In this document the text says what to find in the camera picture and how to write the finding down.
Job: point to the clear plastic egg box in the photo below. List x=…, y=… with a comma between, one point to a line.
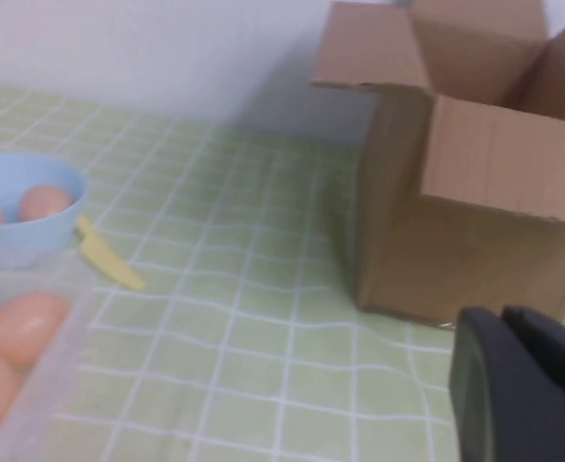
x=56, y=366

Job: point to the green checked tablecloth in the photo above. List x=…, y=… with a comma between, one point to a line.
x=263, y=337

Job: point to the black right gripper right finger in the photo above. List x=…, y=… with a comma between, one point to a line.
x=556, y=346

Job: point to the brown cardboard box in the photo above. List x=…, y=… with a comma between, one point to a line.
x=455, y=240

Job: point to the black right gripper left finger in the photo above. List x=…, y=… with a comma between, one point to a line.
x=503, y=409

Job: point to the light blue plastic bowl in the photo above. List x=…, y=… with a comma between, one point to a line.
x=46, y=240

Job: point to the yellow plastic knife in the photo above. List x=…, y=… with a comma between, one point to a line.
x=101, y=255

